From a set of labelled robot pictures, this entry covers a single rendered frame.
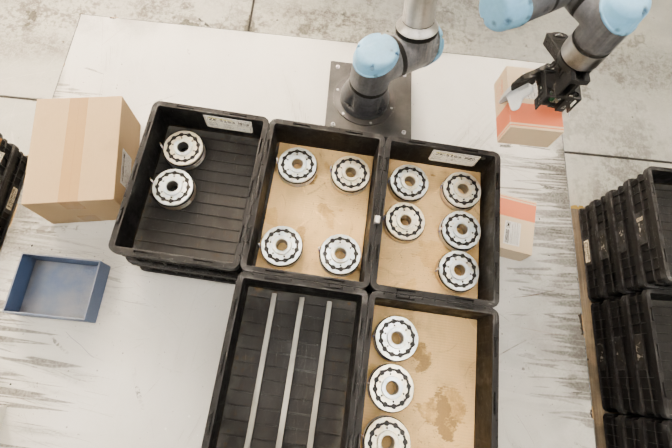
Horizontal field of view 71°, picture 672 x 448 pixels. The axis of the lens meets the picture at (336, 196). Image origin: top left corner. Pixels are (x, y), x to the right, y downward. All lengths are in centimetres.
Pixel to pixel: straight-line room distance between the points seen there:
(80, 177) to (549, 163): 134
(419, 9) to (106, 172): 90
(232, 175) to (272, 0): 159
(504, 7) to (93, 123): 104
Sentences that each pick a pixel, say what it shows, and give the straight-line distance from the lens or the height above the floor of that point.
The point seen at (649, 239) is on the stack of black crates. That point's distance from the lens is 192.
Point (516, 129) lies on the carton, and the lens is 112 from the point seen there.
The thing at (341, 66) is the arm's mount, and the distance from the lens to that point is 156.
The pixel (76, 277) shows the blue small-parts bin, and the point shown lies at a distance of 145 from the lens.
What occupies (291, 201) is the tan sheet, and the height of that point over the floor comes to 83.
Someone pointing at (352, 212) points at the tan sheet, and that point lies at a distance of 124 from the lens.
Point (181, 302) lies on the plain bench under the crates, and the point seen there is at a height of 70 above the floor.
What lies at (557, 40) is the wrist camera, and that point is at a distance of 111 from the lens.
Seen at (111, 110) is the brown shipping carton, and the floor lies 86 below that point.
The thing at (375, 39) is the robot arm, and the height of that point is 97.
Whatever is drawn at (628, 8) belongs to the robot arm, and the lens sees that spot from 91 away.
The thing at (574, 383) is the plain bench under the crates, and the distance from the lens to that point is 149.
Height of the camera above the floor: 200
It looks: 69 degrees down
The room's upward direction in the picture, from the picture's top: 11 degrees clockwise
